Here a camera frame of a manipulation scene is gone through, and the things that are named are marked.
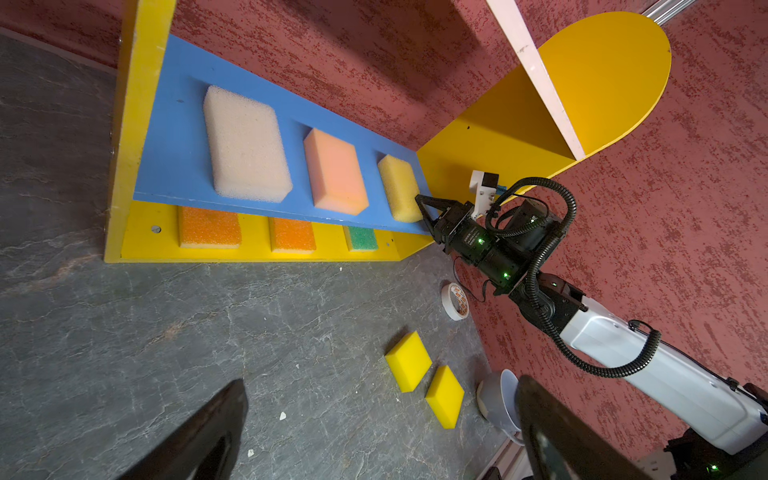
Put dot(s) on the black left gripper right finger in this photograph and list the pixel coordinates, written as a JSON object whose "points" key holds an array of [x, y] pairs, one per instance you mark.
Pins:
{"points": [[559, 445]]}

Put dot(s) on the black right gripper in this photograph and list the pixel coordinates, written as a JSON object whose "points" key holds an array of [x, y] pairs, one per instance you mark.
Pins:
{"points": [[504, 257]]}

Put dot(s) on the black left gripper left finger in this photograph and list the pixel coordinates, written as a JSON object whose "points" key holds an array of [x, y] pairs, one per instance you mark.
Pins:
{"points": [[205, 446]]}

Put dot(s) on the green scrub sponge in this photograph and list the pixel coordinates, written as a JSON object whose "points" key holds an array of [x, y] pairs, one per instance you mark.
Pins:
{"points": [[360, 239]]}

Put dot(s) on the peach orange sponge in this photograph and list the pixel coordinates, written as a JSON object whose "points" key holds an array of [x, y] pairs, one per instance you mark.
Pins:
{"points": [[335, 176]]}

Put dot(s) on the pale pink sponge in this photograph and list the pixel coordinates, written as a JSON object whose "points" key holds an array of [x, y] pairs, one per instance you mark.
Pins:
{"points": [[247, 153]]}

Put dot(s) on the yellow orange scrub sponge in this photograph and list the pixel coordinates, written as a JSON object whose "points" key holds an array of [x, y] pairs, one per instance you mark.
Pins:
{"points": [[208, 229]]}

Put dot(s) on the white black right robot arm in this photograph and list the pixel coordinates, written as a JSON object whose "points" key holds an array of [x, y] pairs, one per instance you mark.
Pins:
{"points": [[727, 434]]}

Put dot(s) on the yellow shelf unit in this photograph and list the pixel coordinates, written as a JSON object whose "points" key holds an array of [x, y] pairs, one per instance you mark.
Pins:
{"points": [[593, 83]]}

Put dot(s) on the grey blue mug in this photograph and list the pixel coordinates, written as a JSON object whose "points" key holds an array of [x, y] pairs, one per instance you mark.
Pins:
{"points": [[495, 396]]}

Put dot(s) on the white tape roll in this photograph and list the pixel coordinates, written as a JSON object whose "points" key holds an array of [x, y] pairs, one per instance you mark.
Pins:
{"points": [[455, 301]]}

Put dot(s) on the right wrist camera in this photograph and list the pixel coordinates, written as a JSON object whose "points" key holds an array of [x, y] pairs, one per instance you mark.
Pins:
{"points": [[484, 185]]}

